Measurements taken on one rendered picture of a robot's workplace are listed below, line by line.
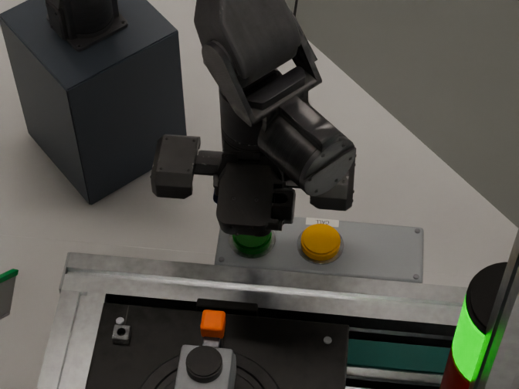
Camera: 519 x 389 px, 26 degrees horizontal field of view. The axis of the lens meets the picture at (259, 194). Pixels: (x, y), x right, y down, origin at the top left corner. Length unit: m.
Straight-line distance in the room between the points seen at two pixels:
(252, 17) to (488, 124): 1.69
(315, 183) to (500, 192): 1.53
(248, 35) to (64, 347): 0.38
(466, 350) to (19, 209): 0.80
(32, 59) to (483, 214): 0.53
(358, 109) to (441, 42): 1.32
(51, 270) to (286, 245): 0.28
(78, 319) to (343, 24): 1.71
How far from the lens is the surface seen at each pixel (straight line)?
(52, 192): 1.33
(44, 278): 1.27
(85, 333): 1.11
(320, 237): 1.14
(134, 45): 1.19
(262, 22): 0.90
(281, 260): 1.14
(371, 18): 2.74
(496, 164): 2.48
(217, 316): 0.97
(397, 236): 1.16
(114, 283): 1.13
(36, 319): 1.24
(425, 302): 1.13
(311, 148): 0.90
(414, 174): 1.34
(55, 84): 1.18
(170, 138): 1.06
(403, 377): 1.11
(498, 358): 0.55
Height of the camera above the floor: 1.91
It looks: 53 degrees down
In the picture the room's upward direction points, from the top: straight up
